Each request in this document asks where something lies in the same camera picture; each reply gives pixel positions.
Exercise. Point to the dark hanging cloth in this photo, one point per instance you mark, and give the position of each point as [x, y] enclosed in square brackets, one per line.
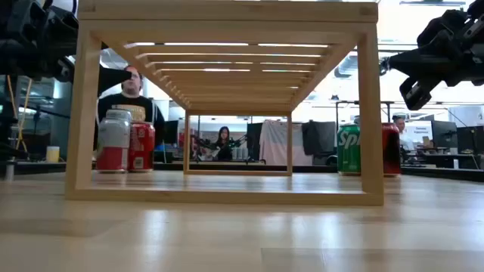
[319, 138]

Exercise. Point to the silver and red soda can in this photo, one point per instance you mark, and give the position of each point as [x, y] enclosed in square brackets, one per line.
[113, 143]

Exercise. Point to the green soda can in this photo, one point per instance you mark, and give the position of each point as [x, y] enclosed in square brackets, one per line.
[348, 151]

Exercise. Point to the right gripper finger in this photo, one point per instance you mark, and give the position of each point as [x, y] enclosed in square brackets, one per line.
[416, 94]
[419, 64]

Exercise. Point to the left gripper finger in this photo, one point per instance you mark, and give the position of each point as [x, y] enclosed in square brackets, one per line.
[111, 78]
[66, 71]

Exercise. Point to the red cola can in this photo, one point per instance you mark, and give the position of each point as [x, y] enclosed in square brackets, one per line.
[141, 147]

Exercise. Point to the white sign board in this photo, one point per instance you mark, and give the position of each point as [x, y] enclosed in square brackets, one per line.
[417, 130]

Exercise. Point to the yellow cup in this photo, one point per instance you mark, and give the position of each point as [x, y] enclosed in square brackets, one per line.
[53, 154]

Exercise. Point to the dark red soda can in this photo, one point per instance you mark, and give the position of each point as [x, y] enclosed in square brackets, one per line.
[391, 151]

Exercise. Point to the white hanging cloth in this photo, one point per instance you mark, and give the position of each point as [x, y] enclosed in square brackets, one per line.
[276, 143]

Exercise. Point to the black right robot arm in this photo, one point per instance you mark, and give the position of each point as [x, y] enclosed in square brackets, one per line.
[475, 7]

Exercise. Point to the wooden slatted shelf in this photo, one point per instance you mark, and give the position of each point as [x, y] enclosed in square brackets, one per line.
[227, 11]

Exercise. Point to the person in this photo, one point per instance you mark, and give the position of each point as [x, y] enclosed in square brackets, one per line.
[130, 107]
[401, 130]
[224, 145]

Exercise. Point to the black computer monitor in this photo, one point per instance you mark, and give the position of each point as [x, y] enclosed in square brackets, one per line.
[470, 140]
[254, 140]
[444, 134]

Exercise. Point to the black aluminium table frame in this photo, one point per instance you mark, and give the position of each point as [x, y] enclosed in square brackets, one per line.
[45, 167]

